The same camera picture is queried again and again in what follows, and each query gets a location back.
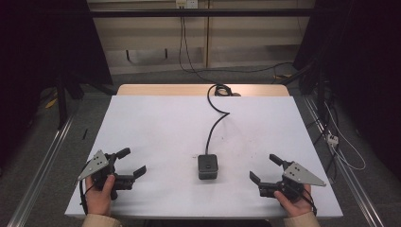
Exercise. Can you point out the black metal stand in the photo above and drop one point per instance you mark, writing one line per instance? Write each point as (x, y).
(318, 91)
(63, 101)

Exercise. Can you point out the black horizontal frame bar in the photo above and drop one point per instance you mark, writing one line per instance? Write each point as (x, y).
(201, 13)

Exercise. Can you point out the black curtain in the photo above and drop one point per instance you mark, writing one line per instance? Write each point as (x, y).
(44, 44)
(359, 63)

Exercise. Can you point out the person's right hand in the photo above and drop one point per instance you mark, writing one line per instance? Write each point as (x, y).
(294, 205)

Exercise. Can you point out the aluminium floor rail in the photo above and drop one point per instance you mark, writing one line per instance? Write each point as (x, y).
(41, 170)
(350, 176)

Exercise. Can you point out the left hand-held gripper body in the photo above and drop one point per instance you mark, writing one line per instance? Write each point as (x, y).
(100, 167)

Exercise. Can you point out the person's left hand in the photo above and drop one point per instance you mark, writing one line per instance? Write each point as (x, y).
(99, 198)

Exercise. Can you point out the white wall socket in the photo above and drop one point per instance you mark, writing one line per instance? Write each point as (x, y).
(187, 3)

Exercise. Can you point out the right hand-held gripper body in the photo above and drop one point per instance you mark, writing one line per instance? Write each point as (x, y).
(291, 181)

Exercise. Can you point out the small black box device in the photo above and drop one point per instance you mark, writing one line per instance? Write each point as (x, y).
(207, 166)

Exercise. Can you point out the small black floor piece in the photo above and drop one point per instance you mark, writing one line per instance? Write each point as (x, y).
(84, 134)

